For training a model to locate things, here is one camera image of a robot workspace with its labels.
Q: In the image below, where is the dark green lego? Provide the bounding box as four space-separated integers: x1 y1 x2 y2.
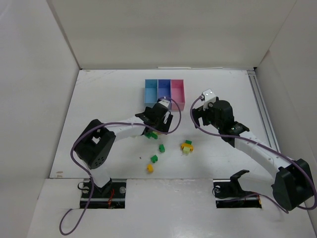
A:
144 131 158 140

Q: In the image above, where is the yellow arch lego brick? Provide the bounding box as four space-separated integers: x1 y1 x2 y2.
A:
180 143 194 153

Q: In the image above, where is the light green lego brick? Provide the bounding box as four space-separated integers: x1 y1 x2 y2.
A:
182 146 191 155

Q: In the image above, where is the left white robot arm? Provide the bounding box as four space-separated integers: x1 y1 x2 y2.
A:
71 99 173 195

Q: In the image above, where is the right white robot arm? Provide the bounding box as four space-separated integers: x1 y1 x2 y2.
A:
190 98 317 212

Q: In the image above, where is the light blue container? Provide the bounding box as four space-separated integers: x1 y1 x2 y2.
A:
144 79 158 106

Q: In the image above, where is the pink container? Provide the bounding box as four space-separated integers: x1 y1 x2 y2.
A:
171 79 185 111

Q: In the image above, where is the small yellow lego brick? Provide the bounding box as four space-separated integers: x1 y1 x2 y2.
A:
147 164 154 173

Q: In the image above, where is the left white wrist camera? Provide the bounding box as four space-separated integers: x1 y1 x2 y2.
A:
158 98 171 110

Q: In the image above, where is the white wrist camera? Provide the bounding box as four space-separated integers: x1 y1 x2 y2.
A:
201 89 216 111
158 98 171 110

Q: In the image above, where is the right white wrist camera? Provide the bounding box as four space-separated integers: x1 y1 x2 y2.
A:
201 89 216 111

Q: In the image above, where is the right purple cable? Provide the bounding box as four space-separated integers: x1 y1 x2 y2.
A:
190 95 314 214

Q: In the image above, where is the aluminium rail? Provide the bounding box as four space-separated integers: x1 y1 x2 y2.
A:
247 70 280 152

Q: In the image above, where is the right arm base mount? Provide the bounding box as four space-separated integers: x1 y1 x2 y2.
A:
212 170 262 209

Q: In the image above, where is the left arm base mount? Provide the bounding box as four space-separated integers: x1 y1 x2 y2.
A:
77 179 127 209

